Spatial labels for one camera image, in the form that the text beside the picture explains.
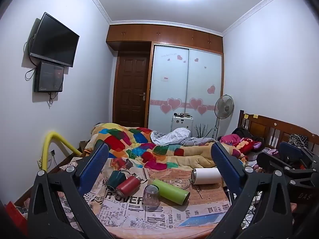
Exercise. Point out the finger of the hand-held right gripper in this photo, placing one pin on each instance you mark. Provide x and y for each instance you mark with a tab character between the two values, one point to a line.
296	151
279	165

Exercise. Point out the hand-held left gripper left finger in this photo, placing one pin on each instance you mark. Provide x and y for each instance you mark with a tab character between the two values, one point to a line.
93	163

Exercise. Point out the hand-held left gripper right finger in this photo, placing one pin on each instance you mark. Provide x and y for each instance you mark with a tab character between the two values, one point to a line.
225	165

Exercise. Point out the clear glass cup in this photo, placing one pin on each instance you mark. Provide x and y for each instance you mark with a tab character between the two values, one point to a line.
152	195

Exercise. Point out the dark green cup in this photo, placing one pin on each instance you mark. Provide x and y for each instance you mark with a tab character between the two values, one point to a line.
116	179

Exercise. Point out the black white dotted bag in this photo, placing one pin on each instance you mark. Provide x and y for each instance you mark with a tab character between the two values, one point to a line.
299	140

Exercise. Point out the white bottle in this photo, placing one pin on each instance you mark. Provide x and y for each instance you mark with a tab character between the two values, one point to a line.
206	176

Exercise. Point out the pink garment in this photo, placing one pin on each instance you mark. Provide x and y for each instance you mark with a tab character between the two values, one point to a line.
230	139

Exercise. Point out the red plush toy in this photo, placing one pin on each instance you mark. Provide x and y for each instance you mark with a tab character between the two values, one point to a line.
249	145

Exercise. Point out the brown wooden headboard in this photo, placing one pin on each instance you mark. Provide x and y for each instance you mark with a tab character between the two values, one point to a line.
270	127

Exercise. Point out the dark decorative twigs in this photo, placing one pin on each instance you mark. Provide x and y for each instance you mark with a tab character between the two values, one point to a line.
204	130

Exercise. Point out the red metal bottle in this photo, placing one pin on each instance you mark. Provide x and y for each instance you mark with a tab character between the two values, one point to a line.
128	185

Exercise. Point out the yellow bent pipe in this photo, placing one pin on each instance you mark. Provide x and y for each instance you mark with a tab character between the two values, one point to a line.
53	137

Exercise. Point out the clear glass dish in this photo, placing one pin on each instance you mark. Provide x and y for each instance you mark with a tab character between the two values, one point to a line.
178	183

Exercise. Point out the colourful patchwork blanket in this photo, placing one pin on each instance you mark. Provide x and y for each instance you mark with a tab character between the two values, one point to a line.
139	142

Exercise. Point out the light green bottle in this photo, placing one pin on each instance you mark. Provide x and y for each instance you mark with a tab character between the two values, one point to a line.
172	191

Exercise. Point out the small white appliance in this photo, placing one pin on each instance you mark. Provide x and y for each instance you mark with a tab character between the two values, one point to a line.
183	123

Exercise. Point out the grey white bedsheet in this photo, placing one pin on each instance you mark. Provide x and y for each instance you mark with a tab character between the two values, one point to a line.
172	135

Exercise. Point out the newspaper print tablecloth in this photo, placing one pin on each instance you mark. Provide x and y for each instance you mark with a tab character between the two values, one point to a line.
129	212

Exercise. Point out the brown wooden door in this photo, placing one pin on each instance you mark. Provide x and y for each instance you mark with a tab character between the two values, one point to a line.
132	89

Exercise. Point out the frosted sliding-door wardrobe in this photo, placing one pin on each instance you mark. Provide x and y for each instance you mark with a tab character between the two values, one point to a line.
187	84

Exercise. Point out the red box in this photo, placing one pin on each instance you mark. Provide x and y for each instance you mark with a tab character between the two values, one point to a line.
16	214

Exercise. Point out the brown overhead wooden cabinet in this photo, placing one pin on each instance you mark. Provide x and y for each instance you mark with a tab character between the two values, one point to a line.
164	36

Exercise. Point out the standing pedestal fan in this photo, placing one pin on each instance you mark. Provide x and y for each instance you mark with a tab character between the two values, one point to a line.
224	105

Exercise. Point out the small black wall monitor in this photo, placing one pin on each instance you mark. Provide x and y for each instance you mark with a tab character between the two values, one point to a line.
48	77

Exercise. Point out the wall-mounted black television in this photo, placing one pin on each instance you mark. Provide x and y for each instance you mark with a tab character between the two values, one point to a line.
53	39

